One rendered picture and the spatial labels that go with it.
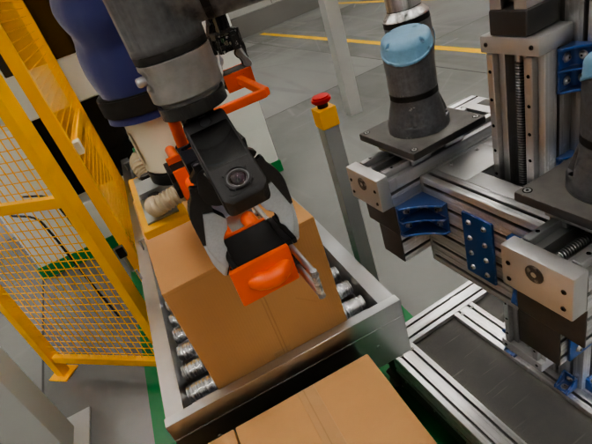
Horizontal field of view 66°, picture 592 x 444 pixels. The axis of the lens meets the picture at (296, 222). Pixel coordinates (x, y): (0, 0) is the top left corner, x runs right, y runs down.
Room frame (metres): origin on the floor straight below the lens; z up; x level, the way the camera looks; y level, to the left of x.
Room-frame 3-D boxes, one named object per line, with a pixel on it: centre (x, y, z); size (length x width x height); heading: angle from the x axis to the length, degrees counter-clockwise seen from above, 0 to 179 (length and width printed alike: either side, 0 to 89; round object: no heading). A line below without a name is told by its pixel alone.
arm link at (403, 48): (1.07, -0.38, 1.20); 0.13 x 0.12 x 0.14; 155
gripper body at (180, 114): (0.49, 0.06, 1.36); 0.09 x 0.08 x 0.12; 13
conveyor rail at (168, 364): (1.95, 0.71, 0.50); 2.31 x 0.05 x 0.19; 12
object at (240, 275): (0.47, 0.06, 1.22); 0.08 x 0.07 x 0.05; 14
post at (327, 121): (1.55, -0.22, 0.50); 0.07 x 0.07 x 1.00; 12
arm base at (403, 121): (1.06, -0.38, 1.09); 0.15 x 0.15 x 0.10
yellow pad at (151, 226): (1.03, 0.30, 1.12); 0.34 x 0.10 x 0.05; 14
